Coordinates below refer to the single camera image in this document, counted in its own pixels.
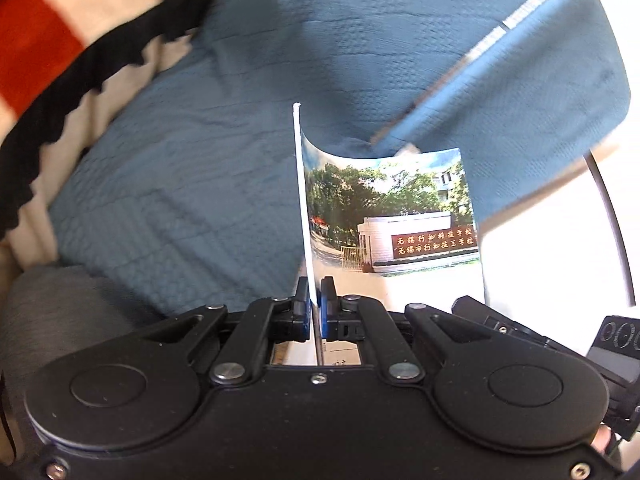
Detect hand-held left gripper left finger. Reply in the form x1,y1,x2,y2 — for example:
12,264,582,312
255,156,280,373
145,276,313,387

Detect blue quilted bag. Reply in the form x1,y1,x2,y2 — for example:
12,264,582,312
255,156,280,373
47,0,640,311

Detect dark grey seat cushion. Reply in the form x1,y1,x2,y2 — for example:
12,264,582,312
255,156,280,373
0,264,171,391

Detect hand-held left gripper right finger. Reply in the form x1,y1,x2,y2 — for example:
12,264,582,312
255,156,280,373
320,276,482,387

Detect striped black cream red pillow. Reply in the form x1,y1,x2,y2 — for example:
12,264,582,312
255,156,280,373
0,0,238,261

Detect school photo notebook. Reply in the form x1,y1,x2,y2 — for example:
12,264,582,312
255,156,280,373
291,103,485,367

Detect person's right hand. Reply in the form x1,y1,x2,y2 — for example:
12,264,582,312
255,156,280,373
591,424,623,463

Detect blue piped sofa cushion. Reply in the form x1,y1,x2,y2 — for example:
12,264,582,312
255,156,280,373
371,0,632,228

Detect black cable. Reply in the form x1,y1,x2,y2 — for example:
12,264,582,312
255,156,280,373
581,152,640,308

